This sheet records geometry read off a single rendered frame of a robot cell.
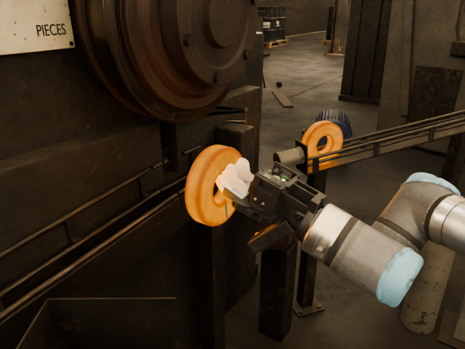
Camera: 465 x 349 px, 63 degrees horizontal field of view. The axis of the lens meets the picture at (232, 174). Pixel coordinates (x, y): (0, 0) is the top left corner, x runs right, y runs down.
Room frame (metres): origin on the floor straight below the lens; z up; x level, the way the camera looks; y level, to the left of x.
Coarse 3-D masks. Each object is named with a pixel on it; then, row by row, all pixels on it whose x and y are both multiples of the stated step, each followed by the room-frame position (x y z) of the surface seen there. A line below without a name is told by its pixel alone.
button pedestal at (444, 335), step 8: (464, 296) 1.09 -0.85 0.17; (464, 304) 1.05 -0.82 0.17; (448, 312) 1.17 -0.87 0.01; (464, 312) 1.04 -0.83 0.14; (448, 320) 1.13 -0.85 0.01; (456, 320) 1.12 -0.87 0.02; (464, 320) 1.04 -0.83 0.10; (440, 328) 1.09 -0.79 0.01; (448, 328) 1.09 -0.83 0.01; (456, 328) 1.05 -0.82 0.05; (464, 328) 1.03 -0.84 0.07; (440, 336) 1.05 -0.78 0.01; (448, 336) 1.05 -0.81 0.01; (456, 336) 1.04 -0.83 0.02; (464, 336) 1.03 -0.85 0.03; (448, 344) 1.02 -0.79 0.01; (456, 344) 1.02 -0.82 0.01; (464, 344) 1.02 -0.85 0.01
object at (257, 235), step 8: (272, 224) 0.61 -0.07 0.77; (280, 224) 0.56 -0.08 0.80; (288, 224) 0.55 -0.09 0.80; (256, 232) 0.61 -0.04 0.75; (264, 232) 0.58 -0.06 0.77; (272, 232) 0.56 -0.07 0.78; (280, 232) 0.56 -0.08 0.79; (288, 232) 0.55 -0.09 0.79; (256, 240) 0.58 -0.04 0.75; (264, 240) 0.57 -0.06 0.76; (272, 240) 0.56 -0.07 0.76; (256, 248) 0.58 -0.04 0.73; (264, 248) 0.57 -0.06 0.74
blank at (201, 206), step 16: (208, 160) 0.62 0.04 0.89; (224, 160) 0.65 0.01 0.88; (192, 176) 0.61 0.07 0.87; (208, 176) 0.61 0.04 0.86; (192, 192) 0.59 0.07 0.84; (208, 192) 0.61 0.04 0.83; (192, 208) 0.59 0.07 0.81; (208, 208) 0.61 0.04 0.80; (224, 208) 0.65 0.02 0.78; (208, 224) 0.61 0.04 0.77
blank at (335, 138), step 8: (312, 128) 1.21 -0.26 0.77; (320, 128) 1.21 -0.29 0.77; (328, 128) 1.22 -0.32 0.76; (336, 128) 1.23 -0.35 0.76; (304, 136) 1.21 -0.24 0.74; (312, 136) 1.19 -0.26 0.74; (320, 136) 1.21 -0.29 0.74; (328, 136) 1.24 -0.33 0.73; (336, 136) 1.23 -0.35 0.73; (312, 144) 1.19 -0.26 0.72; (328, 144) 1.25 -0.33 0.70; (336, 144) 1.24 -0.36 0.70; (312, 152) 1.20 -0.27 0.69; (320, 152) 1.23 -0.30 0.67; (312, 160) 1.20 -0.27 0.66
